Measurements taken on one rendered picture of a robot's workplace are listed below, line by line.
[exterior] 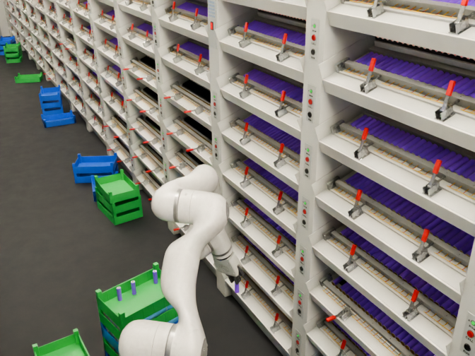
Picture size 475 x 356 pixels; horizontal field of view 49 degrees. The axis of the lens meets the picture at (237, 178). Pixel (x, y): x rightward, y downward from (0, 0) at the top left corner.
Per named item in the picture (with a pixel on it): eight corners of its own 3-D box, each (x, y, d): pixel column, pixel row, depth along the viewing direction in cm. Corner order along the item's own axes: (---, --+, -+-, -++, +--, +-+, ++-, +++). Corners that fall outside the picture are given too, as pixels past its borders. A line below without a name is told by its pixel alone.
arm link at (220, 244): (216, 260, 193) (235, 244, 196) (205, 235, 185) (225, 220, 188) (203, 250, 199) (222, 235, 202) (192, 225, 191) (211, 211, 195)
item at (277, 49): (307, 85, 168) (296, 46, 161) (222, 51, 216) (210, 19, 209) (355, 56, 173) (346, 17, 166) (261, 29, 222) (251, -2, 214)
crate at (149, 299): (122, 330, 203) (120, 314, 200) (97, 306, 217) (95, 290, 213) (184, 297, 221) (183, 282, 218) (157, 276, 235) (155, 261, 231)
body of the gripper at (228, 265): (206, 254, 200) (215, 273, 207) (227, 260, 194) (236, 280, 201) (217, 240, 204) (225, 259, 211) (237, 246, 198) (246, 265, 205)
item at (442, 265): (463, 307, 130) (458, 270, 123) (317, 205, 178) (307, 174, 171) (518, 262, 135) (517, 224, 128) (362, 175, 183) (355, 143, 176)
